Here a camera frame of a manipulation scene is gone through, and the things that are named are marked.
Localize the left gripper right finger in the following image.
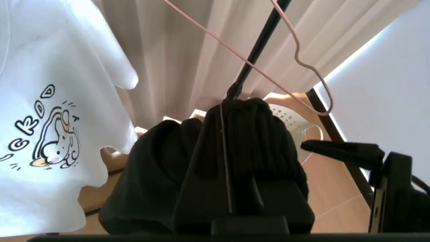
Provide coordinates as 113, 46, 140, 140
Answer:
232, 179, 316, 235

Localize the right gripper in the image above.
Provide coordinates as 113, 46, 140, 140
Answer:
368, 151, 430, 235

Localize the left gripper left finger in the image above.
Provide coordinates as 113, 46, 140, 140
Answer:
173, 103, 237, 236

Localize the black garment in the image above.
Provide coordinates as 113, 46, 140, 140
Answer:
97, 97, 310, 235

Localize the pink clothes hanger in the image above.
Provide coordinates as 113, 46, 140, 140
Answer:
163, 0, 335, 117

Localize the white garment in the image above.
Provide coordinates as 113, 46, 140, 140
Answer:
0, 0, 139, 238

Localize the white laundry basket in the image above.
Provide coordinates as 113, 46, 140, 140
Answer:
268, 103, 324, 165

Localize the beige curtain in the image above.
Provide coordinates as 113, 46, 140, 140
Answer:
92, 0, 419, 130

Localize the black cable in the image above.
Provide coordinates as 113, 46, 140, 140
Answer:
411, 174, 430, 195

